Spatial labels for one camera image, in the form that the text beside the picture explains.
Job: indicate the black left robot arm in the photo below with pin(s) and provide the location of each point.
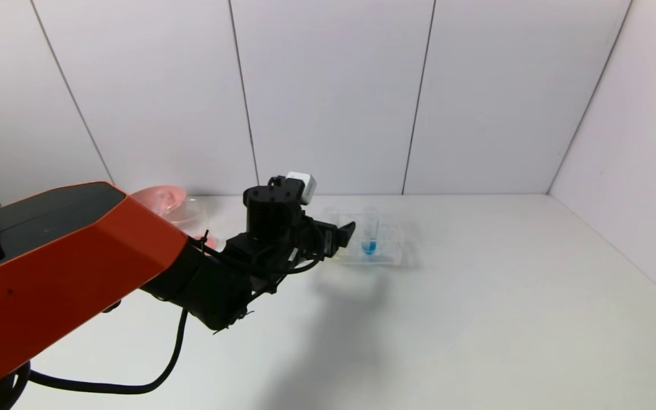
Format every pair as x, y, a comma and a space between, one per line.
66, 256

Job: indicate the clear plastic beaker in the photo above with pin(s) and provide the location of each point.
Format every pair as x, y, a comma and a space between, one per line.
194, 219

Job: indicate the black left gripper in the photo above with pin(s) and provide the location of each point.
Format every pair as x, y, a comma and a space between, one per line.
326, 241

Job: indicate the clear plastic test tube rack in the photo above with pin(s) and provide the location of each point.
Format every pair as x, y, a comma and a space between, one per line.
388, 245

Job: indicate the test tube with blue pigment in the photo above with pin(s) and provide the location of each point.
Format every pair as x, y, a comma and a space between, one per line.
369, 246

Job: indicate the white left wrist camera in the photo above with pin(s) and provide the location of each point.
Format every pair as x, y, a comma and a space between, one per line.
304, 185

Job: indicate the pink plastic bowl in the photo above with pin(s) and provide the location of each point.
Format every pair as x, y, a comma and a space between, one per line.
163, 199

